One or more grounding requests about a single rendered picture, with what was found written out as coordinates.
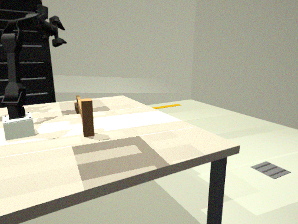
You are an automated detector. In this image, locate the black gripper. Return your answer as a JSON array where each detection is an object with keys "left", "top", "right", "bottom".
[{"left": 44, "top": 15, "right": 67, "bottom": 47}]

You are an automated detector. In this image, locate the brown wooden post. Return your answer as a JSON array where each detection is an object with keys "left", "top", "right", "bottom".
[{"left": 74, "top": 98, "right": 95, "bottom": 137}]

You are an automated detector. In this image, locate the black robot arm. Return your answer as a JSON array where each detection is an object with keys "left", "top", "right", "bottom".
[{"left": 1, "top": 4, "right": 52, "bottom": 120}]

